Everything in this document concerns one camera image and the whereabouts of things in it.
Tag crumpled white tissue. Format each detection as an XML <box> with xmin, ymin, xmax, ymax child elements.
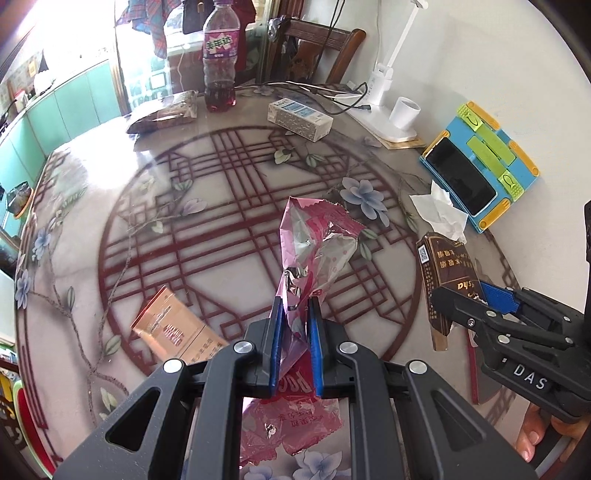
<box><xmin>409</xmin><ymin>180</ymin><xmax>468</xmax><ymax>243</ymax></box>

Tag red and grey flat object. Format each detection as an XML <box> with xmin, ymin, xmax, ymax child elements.
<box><xmin>465</xmin><ymin>330</ymin><xmax>506</xmax><ymax>406</ymax></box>

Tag floral printed tablecloth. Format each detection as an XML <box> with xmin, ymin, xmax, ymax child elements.
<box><xmin>14</xmin><ymin>85</ymin><xmax>546</xmax><ymax>480</ymax></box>

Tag purple soda bottle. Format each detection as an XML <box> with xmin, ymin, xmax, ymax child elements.
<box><xmin>202</xmin><ymin>0</ymin><xmax>242</xmax><ymax>114</ymax></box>

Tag white desk lamp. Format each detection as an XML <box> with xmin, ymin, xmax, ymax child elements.
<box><xmin>344</xmin><ymin>0</ymin><xmax>428</xmax><ymax>143</ymax></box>

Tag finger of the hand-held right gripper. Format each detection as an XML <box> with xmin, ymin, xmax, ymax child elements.
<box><xmin>430</xmin><ymin>285</ymin><xmax>573</xmax><ymax>352</ymax></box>
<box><xmin>479</xmin><ymin>281</ymin><xmax>587</xmax><ymax>333</ymax></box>

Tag black cable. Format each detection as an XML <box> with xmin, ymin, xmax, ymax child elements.
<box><xmin>259</xmin><ymin>79</ymin><xmax>374</xmax><ymax>116</ymax></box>

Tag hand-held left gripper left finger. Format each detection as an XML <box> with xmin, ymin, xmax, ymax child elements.
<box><xmin>53</xmin><ymin>295</ymin><xmax>284</xmax><ymax>480</ymax></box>

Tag green kitchen waste bin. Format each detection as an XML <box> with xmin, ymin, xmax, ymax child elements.
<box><xmin>7</xmin><ymin>182</ymin><xmax>34</xmax><ymax>220</ymax></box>

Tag dark brown cigarette box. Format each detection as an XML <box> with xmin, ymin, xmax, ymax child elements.
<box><xmin>416</xmin><ymin>232</ymin><xmax>485</xmax><ymax>352</ymax></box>

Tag black smartphone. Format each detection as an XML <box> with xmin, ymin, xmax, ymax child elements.
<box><xmin>425</xmin><ymin>137</ymin><xmax>498</xmax><ymax>217</ymax></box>

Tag blue and green phone stand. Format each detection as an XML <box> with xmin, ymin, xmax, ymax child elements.
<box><xmin>419</xmin><ymin>102</ymin><xmax>541</xmax><ymax>232</ymax></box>

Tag teal kitchen cabinets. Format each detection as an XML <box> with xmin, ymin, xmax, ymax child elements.
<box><xmin>0</xmin><ymin>60</ymin><xmax>123</xmax><ymax>222</ymax></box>

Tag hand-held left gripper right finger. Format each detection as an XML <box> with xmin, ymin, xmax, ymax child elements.
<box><xmin>307</xmin><ymin>295</ymin><xmax>515</xmax><ymax>480</ymax></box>

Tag red garment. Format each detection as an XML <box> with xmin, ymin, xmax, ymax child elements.
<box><xmin>231</xmin><ymin>0</ymin><xmax>258</xmax><ymax>35</ymax></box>

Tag red bin with green rim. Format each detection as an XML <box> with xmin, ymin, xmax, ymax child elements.
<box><xmin>10</xmin><ymin>376</ymin><xmax>40</xmax><ymax>467</ymax></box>

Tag brown snack bag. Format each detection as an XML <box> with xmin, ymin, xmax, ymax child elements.
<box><xmin>126</xmin><ymin>90</ymin><xmax>198</xmax><ymax>136</ymax></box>

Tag pink plastic wrapper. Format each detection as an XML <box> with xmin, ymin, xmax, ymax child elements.
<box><xmin>239</xmin><ymin>196</ymin><xmax>363</xmax><ymax>467</ymax></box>

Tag white and blue carton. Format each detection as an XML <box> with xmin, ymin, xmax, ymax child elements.
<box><xmin>268</xmin><ymin>98</ymin><xmax>334</xmax><ymax>142</ymax></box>

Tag plain wooden chair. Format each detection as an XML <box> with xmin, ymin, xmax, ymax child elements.
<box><xmin>272</xmin><ymin>18</ymin><xmax>366</xmax><ymax>86</ymax></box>

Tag person's right hand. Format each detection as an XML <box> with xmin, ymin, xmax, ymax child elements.
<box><xmin>514</xmin><ymin>404</ymin><xmax>588</xmax><ymax>462</ymax></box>

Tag tan cigarette box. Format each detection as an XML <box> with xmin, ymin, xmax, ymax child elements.
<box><xmin>130</xmin><ymin>286</ymin><xmax>229</xmax><ymax>367</ymax></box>

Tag white cup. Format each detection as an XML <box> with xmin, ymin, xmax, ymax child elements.
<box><xmin>390</xmin><ymin>97</ymin><xmax>422</xmax><ymax>131</ymax></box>

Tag black handbag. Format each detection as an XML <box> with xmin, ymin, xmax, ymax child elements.
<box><xmin>182</xmin><ymin>0</ymin><xmax>217</xmax><ymax>35</ymax></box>

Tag thin wooden board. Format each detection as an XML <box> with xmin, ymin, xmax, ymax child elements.
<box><xmin>369</xmin><ymin>136</ymin><xmax>426</xmax><ymax>151</ymax></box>

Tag plaid cloth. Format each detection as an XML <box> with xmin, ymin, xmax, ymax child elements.
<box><xmin>115</xmin><ymin>0</ymin><xmax>183</xmax><ymax>58</ymax></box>

